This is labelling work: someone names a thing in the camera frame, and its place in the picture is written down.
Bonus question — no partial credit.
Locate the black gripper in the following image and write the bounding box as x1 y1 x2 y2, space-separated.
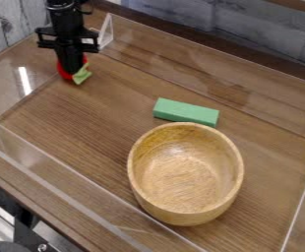
36 27 100 75

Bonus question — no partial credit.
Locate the green foam block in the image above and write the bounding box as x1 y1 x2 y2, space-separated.
152 97 219 128

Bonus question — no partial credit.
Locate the wooden bowl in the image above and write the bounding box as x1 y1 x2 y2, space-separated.
125 122 245 226

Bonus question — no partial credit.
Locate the red plush strawberry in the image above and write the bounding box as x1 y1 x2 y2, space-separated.
56 55 92 85

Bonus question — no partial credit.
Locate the clear acrylic corner bracket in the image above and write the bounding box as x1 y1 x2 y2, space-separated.
97 14 115 50

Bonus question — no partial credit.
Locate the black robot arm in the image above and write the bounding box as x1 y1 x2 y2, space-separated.
36 0 100 75

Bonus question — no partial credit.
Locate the clear acrylic tray wall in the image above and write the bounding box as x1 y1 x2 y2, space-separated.
0 115 206 252

